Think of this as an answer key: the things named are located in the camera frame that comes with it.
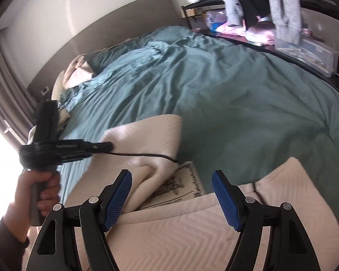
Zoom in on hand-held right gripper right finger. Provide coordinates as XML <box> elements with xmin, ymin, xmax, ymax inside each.
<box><xmin>212</xmin><ymin>170</ymin><xmax>321</xmax><ymax>271</ymax></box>

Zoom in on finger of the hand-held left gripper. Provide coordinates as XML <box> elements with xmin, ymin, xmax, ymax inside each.
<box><xmin>63</xmin><ymin>140</ymin><xmax>114</xmax><ymax>163</ymax></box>

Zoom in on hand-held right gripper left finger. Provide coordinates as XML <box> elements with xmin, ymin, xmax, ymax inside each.
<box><xmin>25</xmin><ymin>169</ymin><xmax>133</xmax><ymax>271</ymax></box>

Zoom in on cream chevron quilted pants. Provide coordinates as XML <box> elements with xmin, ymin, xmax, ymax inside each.
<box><xmin>27</xmin><ymin>114</ymin><xmax>339</xmax><ymax>271</ymax></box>

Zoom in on person's left forearm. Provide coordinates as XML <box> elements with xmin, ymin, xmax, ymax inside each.
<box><xmin>0</xmin><ymin>219</ymin><xmax>31</xmax><ymax>271</ymax></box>

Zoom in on person's left hand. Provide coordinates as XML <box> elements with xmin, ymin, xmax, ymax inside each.
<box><xmin>1</xmin><ymin>171</ymin><xmax>62</xmax><ymax>243</ymax></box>

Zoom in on white printed duvet label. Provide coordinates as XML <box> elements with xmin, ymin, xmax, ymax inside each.
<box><xmin>136</xmin><ymin>161</ymin><xmax>207</xmax><ymax>212</ymax></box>

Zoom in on grey curtain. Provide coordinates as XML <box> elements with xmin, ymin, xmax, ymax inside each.
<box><xmin>0</xmin><ymin>32</ymin><xmax>44</xmax><ymax>159</ymax></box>

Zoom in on pink blanket at headboard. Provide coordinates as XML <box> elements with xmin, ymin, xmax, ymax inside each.
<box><xmin>64</xmin><ymin>53</ymin><xmax>99</xmax><ymax>90</ymax></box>

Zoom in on teal duvet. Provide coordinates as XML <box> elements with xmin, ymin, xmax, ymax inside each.
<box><xmin>56</xmin><ymin>25</ymin><xmax>339</xmax><ymax>212</ymax></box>

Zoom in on grey-brown bed headboard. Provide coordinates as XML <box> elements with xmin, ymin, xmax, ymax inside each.
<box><xmin>27</xmin><ymin>0</ymin><xmax>188</xmax><ymax>99</ymax></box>

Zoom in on clear plastic storage box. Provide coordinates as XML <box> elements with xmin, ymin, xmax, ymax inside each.
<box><xmin>275</xmin><ymin>38</ymin><xmax>339</xmax><ymax>77</ymax></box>

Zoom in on pink cloth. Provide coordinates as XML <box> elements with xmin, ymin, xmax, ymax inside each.
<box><xmin>216</xmin><ymin>23</ymin><xmax>276</xmax><ymax>45</ymax></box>

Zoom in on clear plastic bag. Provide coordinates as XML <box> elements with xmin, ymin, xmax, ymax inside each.
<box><xmin>205</xmin><ymin>10</ymin><xmax>229</xmax><ymax>31</ymax></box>

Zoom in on light grey hoodie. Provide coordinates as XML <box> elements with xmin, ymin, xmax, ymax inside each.
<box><xmin>220</xmin><ymin>0</ymin><xmax>274</xmax><ymax>26</ymax></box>

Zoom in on black garment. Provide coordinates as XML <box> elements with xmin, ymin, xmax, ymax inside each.
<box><xmin>233</xmin><ymin>0</ymin><xmax>269</xmax><ymax>31</ymax></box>

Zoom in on white window handle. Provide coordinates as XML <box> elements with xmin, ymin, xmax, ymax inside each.
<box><xmin>3</xmin><ymin>119</ymin><xmax>16</xmax><ymax>134</ymax></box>

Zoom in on black cable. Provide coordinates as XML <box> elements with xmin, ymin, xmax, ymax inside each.
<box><xmin>103</xmin><ymin>151</ymin><xmax>179</xmax><ymax>164</ymax></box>

